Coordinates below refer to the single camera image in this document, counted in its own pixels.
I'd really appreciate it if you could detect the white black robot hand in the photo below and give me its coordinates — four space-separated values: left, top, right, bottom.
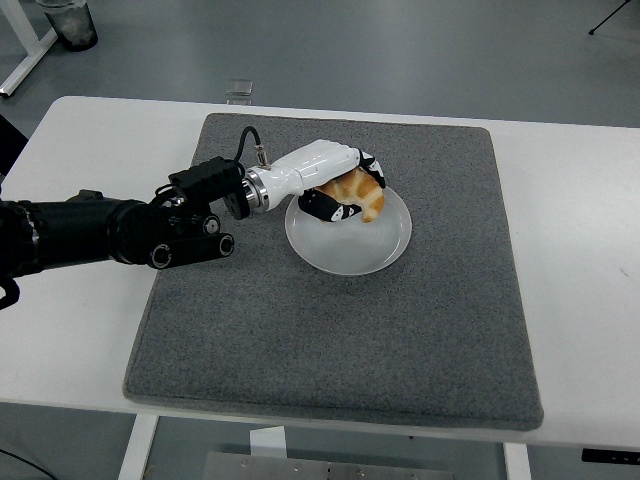
262 139 387 224

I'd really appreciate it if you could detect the golden croissant bread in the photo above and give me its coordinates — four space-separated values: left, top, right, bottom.
319 167 386 225

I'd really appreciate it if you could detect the round white plate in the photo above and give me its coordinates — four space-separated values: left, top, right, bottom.
283 185 414 277

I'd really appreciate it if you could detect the grey felt mat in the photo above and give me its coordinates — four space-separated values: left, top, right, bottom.
123 111 545 432

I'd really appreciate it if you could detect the black mesh waste bin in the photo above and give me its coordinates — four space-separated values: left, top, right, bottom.
37 0 99 53

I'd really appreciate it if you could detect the white paper label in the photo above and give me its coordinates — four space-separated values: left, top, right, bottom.
249 426 288 457

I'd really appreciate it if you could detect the white table leg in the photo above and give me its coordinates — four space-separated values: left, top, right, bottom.
502 442 532 480
117 414 160 480

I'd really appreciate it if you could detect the black tripod leg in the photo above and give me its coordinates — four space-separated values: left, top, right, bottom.
588 0 640 36

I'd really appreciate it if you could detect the black table control panel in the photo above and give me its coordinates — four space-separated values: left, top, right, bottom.
582 448 640 464

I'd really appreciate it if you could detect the white table leg frame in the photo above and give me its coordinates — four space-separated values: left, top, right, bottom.
0 0 59 99

